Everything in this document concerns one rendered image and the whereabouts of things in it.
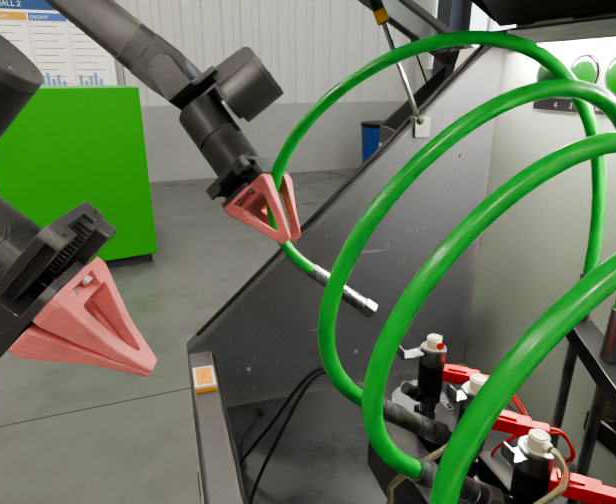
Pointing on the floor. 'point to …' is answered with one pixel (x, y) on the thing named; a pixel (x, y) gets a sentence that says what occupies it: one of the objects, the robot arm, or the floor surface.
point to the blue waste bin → (370, 138)
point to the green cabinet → (81, 164)
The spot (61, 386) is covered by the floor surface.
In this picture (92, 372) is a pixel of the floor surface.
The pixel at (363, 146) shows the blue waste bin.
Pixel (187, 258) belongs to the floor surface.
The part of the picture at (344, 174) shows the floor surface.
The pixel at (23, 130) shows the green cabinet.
